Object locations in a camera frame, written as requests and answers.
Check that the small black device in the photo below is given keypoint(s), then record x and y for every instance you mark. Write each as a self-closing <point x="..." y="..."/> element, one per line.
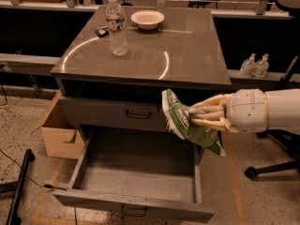
<point x="102" y="32"/>

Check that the black office chair base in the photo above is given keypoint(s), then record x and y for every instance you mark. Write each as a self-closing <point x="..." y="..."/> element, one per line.
<point x="287" y="139"/>

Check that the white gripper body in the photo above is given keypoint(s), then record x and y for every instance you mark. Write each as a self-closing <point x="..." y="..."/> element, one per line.
<point x="246" y="111"/>

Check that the open grey lower drawer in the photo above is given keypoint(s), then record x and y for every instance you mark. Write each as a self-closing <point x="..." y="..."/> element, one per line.
<point x="139" y="174"/>

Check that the clear plastic water bottle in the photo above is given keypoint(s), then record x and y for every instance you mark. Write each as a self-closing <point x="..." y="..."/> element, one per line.
<point x="116" y="20"/>

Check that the black stand leg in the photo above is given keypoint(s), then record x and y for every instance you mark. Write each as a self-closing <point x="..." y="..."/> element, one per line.
<point x="17" y="188"/>

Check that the grey drawer cabinet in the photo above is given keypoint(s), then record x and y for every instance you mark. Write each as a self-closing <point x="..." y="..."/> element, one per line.
<point x="183" y="54"/>

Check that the white paper bowl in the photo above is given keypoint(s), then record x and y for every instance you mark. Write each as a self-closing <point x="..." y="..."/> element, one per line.
<point x="147" y="19"/>

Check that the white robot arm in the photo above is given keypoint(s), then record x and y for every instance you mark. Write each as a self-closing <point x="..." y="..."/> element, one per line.
<point x="283" y="111"/>

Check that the closed grey upper drawer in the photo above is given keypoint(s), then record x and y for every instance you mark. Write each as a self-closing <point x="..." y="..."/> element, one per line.
<point x="113" y="114"/>

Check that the green jalapeno chip bag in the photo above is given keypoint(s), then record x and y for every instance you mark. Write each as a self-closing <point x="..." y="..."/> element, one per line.
<point x="179" y="123"/>

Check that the grey metal rail shelf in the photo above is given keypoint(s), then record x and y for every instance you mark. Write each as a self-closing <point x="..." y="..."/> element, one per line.
<point x="27" y="64"/>

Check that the left sanitizer pump bottle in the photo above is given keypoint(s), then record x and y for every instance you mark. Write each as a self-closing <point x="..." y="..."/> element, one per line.
<point x="247" y="66"/>

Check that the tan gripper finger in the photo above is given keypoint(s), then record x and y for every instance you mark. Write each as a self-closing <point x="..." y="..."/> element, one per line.
<point x="223" y="124"/>
<point x="215" y="104"/>

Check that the cardboard box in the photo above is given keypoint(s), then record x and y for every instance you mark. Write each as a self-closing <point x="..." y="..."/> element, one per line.
<point x="61" y="139"/>

